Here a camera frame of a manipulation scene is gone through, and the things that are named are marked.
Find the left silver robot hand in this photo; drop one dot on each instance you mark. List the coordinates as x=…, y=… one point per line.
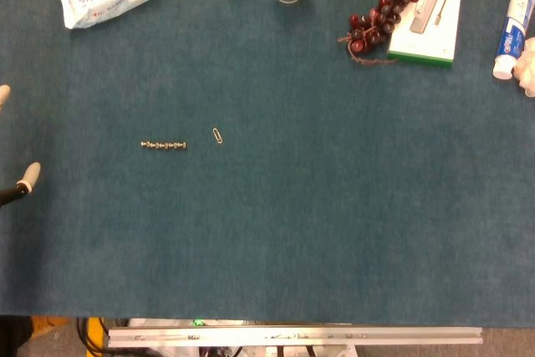
x=29, y=174

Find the silver paper clip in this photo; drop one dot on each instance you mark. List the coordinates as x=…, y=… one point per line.
x=217, y=136

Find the crumpled white tissue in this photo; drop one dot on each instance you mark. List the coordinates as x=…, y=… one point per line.
x=526, y=68

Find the blue felt table mat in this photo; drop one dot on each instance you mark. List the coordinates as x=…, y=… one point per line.
x=267, y=156

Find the dark red grape bunch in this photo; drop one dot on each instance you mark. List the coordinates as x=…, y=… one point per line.
x=376, y=22

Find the white green hub box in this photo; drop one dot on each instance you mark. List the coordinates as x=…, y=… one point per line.
x=428, y=10

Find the white blue toothpaste tube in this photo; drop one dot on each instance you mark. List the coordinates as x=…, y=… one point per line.
x=513, y=27

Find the aluminium profile rail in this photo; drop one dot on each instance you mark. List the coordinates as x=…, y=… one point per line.
x=292, y=336

